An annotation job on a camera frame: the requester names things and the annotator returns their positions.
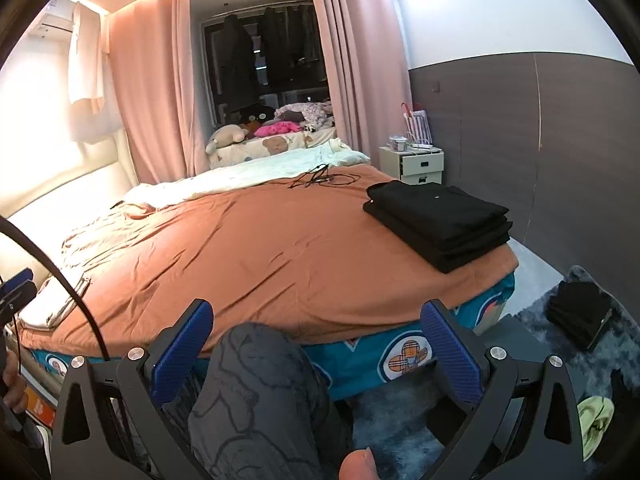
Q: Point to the person's left hand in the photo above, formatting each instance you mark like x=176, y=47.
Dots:
x=19, y=390

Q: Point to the bear print pillow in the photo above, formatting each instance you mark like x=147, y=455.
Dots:
x=275, y=147

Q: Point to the black button shirt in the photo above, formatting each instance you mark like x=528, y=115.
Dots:
x=440, y=200

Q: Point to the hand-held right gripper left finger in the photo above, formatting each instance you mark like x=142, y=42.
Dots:
x=182, y=355

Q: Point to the black plush toy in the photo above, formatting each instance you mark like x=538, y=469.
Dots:
x=252, y=112

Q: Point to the white hanging garment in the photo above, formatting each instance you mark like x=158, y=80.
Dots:
x=90, y=65

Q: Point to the beige plush toy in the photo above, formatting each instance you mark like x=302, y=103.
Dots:
x=227, y=136

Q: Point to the person's bare foot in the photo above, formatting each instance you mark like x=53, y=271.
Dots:
x=357, y=465

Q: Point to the orange box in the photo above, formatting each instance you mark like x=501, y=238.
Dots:
x=40, y=410

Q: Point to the dark hanging coat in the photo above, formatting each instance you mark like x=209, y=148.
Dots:
x=240, y=60

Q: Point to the pink clothes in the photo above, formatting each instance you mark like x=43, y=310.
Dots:
x=277, y=129

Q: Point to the white air conditioner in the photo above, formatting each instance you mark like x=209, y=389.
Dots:
x=57, y=12

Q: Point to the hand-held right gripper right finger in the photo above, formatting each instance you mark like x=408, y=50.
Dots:
x=452, y=355

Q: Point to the pink curtain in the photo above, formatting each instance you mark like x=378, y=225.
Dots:
x=365, y=60
x=150, y=90

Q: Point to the folded black clothes pile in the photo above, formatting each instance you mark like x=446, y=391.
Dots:
x=580, y=315

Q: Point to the yellow-green cloth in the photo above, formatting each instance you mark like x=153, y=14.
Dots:
x=595, y=420

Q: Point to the orange-brown bed cover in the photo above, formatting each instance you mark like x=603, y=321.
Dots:
x=260, y=250

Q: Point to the grey shaggy rug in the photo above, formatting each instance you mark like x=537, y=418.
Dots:
x=400, y=430

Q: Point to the folded black clothes stack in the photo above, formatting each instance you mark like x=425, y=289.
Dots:
x=450, y=245

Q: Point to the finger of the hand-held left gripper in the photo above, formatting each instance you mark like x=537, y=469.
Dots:
x=20, y=294
x=21, y=276

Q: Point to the white folded cloth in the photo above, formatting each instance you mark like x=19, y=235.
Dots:
x=55, y=302

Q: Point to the white nightstand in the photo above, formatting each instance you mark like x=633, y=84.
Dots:
x=412, y=165

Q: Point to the dark hanging clothes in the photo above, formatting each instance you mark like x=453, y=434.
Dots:
x=290, y=45

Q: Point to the person's patterned pants leg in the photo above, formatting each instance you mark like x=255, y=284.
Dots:
x=255, y=400

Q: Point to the striped gift bag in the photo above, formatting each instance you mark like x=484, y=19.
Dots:
x=417, y=125

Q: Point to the cream padded headboard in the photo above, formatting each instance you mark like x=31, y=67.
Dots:
x=60, y=195

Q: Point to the white duvet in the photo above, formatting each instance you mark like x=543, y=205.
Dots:
x=235, y=175

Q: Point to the floral clothes pile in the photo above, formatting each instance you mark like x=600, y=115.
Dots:
x=307, y=112

